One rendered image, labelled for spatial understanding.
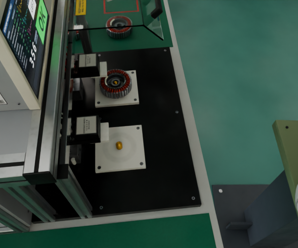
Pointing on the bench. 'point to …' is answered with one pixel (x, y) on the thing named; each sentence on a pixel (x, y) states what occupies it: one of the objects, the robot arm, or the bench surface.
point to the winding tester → (8, 63)
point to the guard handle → (157, 9)
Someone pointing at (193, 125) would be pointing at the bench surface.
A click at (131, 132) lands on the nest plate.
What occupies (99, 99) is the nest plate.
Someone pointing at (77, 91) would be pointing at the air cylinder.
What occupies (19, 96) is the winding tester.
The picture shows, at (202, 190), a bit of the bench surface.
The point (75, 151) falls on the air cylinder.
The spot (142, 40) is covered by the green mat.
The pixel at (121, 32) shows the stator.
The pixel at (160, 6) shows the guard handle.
